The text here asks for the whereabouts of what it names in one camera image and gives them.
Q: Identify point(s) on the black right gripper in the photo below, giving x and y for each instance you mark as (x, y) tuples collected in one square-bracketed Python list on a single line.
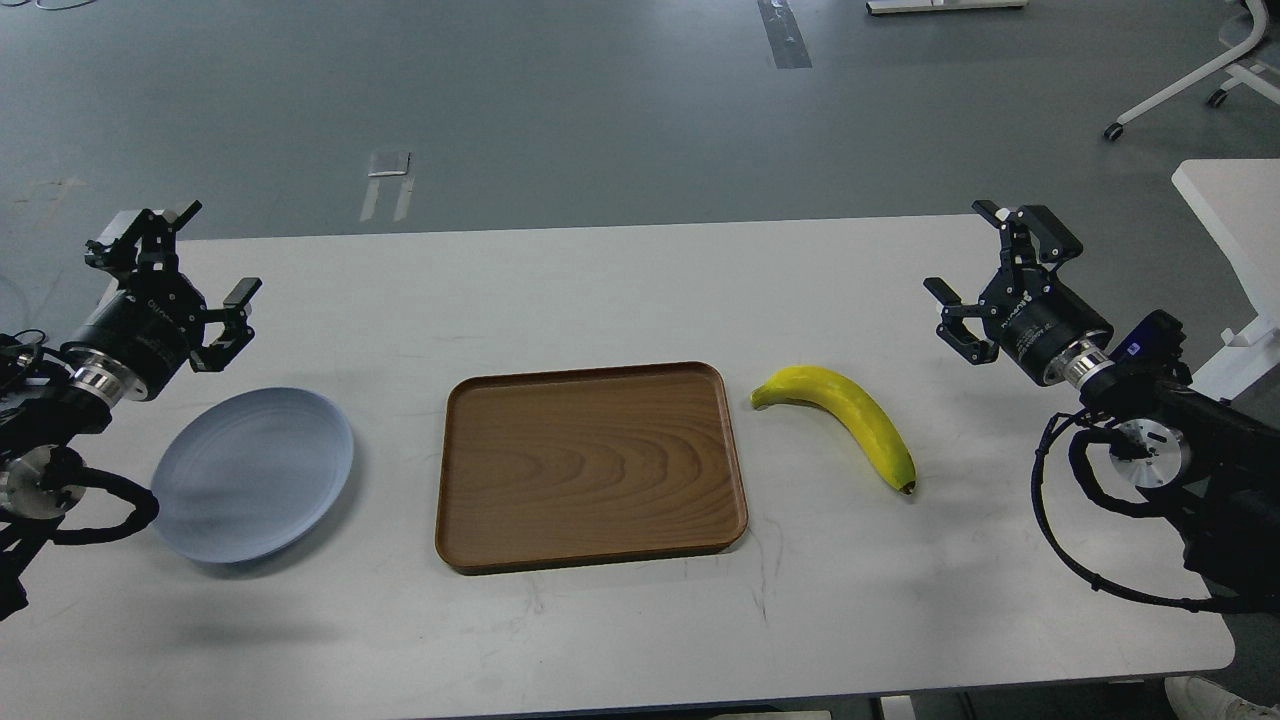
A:
[(1029, 315)]

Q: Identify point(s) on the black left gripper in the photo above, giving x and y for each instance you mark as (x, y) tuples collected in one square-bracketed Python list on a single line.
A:
[(131, 348)]

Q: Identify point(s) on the blue-grey round plate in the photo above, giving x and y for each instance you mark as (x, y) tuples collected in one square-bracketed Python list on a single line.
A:
[(252, 475)]

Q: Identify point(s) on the yellow banana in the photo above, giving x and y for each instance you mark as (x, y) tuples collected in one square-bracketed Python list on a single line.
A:
[(857, 411)]

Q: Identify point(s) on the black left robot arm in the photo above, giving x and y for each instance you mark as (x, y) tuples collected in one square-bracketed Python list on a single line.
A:
[(50, 495)]

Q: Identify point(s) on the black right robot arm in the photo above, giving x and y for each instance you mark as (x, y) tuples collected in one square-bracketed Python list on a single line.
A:
[(1144, 444)]

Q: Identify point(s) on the white side table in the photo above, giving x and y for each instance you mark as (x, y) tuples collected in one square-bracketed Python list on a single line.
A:
[(1237, 201)]

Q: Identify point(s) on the white rolling chair base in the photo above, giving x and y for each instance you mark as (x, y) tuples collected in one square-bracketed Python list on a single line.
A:
[(1250, 41)]

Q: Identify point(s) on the brown wooden tray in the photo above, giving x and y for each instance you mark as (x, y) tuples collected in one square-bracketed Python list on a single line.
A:
[(582, 467)]

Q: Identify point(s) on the white shoe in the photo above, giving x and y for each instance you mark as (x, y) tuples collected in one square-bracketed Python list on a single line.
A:
[(1193, 697)]

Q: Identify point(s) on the white floor base plate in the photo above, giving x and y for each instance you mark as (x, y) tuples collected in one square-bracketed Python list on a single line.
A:
[(901, 7)]

